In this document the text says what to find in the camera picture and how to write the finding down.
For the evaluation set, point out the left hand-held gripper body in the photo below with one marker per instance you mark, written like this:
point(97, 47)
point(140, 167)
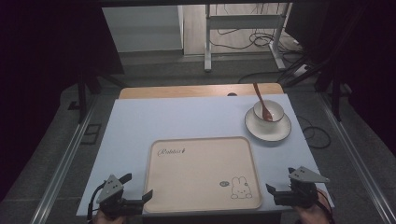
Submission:
point(112, 194)

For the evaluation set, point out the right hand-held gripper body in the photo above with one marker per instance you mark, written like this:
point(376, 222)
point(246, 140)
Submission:
point(300, 193)

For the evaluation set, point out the person's right hand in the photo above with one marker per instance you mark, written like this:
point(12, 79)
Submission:
point(314, 214)

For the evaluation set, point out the person's left hand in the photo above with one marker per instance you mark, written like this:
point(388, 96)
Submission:
point(107, 220)

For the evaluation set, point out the white saucer with dark rim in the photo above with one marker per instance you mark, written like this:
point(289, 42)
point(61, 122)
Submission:
point(267, 132)

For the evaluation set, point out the beige tray with rabbit print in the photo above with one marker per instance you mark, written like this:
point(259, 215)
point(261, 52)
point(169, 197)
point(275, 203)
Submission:
point(199, 177)

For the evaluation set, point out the black floor socket plate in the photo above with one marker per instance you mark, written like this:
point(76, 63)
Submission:
point(91, 133)

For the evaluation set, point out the white bowl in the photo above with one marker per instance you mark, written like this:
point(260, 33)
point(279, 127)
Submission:
point(277, 110)

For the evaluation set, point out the brown wooden spoon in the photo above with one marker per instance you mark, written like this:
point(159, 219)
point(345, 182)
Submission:
point(264, 107)

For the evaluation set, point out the white table mat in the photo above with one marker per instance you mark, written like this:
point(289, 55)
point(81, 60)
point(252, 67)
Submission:
point(186, 119)

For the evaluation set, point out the black metal stand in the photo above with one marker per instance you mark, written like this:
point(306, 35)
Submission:
point(82, 99)
point(335, 96)

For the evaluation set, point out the white power strip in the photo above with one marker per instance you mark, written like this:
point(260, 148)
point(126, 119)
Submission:
point(300, 70)

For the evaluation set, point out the wooden table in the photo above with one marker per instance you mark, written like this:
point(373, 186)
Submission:
point(186, 91)

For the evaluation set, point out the white panel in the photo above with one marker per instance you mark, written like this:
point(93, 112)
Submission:
point(143, 28)

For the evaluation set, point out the aluminium rail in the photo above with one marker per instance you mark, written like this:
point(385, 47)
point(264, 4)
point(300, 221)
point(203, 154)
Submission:
point(358, 158)
point(62, 168)

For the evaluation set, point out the white metal desk frame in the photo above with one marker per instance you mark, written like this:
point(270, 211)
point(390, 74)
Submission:
point(207, 40)

